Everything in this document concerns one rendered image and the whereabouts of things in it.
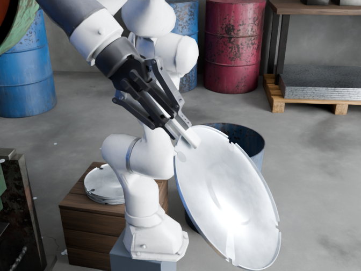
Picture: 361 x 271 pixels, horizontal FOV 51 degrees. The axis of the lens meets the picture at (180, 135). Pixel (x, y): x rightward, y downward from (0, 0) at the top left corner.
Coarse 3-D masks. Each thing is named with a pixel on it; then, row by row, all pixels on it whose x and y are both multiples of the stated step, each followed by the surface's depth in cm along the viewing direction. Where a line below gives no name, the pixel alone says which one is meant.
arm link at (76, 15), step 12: (36, 0) 65; (48, 0) 63; (60, 0) 63; (72, 0) 63; (84, 0) 64; (96, 0) 66; (48, 12) 65; (60, 12) 63; (72, 12) 63; (84, 12) 63; (60, 24) 65; (72, 24) 64
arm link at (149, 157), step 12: (144, 132) 111; (156, 132) 111; (144, 144) 110; (156, 144) 109; (168, 144) 111; (132, 156) 110; (144, 156) 109; (156, 156) 108; (168, 156) 108; (132, 168) 111; (144, 168) 109; (156, 168) 108; (168, 168) 108
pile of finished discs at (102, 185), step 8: (96, 168) 184; (104, 168) 184; (88, 176) 178; (96, 176) 178; (104, 176) 177; (112, 176) 177; (88, 184) 172; (96, 184) 172; (104, 184) 172; (112, 184) 171; (120, 184) 171; (88, 192) 169; (96, 192) 166; (104, 192) 166; (112, 192) 166; (120, 192) 166; (96, 200) 165; (104, 200) 164; (112, 200) 163; (120, 200) 164
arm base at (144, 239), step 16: (160, 208) 124; (128, 224) 123; (144, 224) 120; (160, 224) 122; (176, 224) 127; (128, 240) 125; (144, 240) 122; (160, 240) 121; (176, 240) 123; (144, 256) 122; (160, 256) 122; (176, 256) 122
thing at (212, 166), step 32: (192, 128) 74; (192, 160) 68; (224, 160) 76; (192, 192) 63; (224, 192) 69; (256, 192) 78; (224, 224) 65; (256, 224) 72; (224, 256) 60; (256, 256) 66
